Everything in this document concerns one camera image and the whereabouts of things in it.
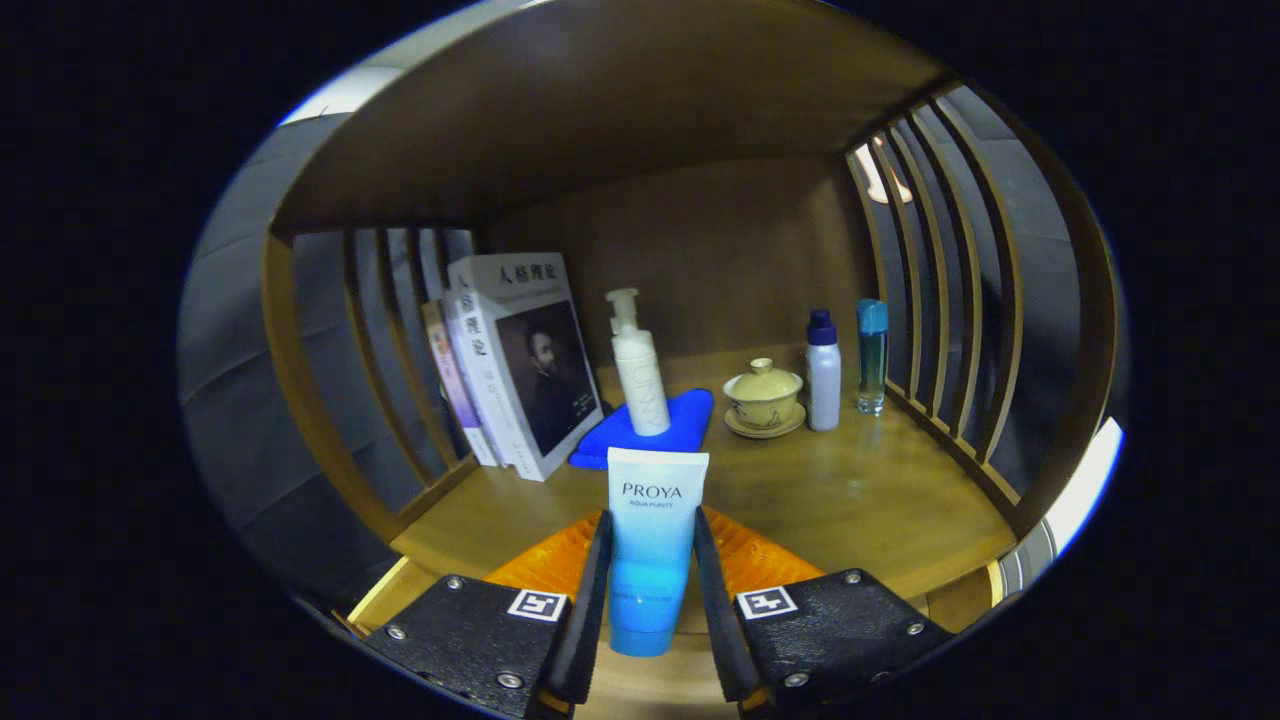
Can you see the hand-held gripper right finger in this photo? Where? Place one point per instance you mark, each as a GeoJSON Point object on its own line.
{"type": "Point", "coordinates": [840, 625]}

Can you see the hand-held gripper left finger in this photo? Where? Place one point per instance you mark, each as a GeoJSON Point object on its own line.
{"type": "Point", "coordinates": [480, 630]}

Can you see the blue and white cosmetic tube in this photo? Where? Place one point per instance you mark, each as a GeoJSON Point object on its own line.
{"type": "Point", "coordinates": [652, 540]}

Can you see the brown wooden countertop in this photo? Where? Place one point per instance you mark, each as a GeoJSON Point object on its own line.
{"type": "Point", "coordinates": [850, 490]}

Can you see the white grey metal cabinet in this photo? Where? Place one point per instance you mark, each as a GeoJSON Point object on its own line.
{"type": "Point", "coordinates": [1085, 490]}

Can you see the brown wooden cabinet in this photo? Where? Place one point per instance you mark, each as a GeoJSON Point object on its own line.
{"type": "Point", "coordinates": [600, 120]}

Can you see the thin white book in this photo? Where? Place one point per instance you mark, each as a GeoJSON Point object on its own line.
{"type": "Point", "coordinates": [478, 425]}

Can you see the yellow saucer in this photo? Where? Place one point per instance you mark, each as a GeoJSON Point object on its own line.
{"type": "Point", "coordinates": [765, 431]}

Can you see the white bottle with blue cap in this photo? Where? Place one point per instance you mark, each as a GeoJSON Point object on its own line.
{"type": "Point", "coordinates": [824, 385]}

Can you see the yellow lidded teacup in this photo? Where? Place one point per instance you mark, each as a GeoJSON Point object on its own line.
{"type": "Point", "coordinates": [763, 393]}

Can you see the blue folded cloth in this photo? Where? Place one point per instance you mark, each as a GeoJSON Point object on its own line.
{"type": "Point", "coordinates": [690, 420]}

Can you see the purple book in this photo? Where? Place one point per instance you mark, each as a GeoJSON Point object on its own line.
{"type": "Point", "coordinates": [445, 375]}

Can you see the thick white portrait book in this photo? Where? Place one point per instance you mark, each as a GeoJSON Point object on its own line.
{"type": "Point", "coordinates": [540, 370]}

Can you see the teal glass bottle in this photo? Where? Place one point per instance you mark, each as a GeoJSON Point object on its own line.
{"type": "Point", "coordinates": [872, 360]}

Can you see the white pump bottle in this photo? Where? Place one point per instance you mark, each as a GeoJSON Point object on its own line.
{"type": "Point", "coordinates": [642, 380]}

